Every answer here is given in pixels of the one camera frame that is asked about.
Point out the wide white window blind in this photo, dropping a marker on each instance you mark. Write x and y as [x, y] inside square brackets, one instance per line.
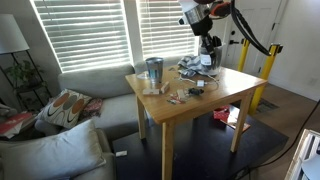
[83, 33]

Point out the grey sofa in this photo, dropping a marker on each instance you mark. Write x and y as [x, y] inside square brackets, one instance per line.
[110, 113]

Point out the narrow white window blind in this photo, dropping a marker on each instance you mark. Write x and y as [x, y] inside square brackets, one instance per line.
[163, 30]

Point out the floor vent grille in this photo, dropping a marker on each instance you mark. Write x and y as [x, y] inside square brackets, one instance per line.
[266, 106]

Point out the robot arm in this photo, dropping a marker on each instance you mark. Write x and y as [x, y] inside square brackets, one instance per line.
[200, 13]

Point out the clear round lid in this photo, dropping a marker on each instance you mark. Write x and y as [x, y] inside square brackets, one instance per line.
[142, 75]

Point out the small black object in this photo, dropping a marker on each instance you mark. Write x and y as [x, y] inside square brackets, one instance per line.
[196, 91]

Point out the white lamp shade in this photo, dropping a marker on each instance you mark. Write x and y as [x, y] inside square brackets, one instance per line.
[11, 35]

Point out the patterned oval print pillow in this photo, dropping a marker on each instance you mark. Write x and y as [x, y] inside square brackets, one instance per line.
[65, 108]

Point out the red magazine stack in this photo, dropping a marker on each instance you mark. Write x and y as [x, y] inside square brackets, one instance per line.
[13, 123]

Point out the silver blue tumbler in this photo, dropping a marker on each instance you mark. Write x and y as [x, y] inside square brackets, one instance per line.
[155, 70]

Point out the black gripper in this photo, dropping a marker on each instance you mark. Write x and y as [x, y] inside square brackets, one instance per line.
[208, 41]

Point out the red patterned cushion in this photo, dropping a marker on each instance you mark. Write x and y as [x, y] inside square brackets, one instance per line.
[93, 107]

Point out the small wooden block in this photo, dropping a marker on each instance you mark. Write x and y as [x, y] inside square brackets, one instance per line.
[181, 94]
[150, 91]
[165, 87]

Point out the striped grey cloth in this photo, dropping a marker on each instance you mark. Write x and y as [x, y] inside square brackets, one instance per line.
[190, 65]

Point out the white charger block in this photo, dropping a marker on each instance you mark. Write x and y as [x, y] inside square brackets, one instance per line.
[200, 83]

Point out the white door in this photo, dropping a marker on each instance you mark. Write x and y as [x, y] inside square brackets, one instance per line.
[260, 20]

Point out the red woven basket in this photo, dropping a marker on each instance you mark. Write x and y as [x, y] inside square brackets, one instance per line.
[221, 114]

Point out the yellow post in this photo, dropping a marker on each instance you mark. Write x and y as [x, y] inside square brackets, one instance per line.
[266, 73]
[243, 55]

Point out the black metal shelf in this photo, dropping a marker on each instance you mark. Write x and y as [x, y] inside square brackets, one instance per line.
[31, 88]

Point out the white shelf unit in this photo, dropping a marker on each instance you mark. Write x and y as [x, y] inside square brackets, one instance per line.
[305, 156]

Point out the light wooden table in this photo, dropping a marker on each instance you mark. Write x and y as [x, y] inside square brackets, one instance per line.
[206, 96]

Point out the clear plastic cup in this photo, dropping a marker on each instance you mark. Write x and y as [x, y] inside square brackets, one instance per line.
[215, 70]

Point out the green house plant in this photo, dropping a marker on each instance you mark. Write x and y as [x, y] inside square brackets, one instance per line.
[23, 71]

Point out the plain grey pillow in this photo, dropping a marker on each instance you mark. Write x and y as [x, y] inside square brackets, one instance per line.
[53, 153]

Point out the small red item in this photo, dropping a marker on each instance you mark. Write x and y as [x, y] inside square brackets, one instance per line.
[173, 99]

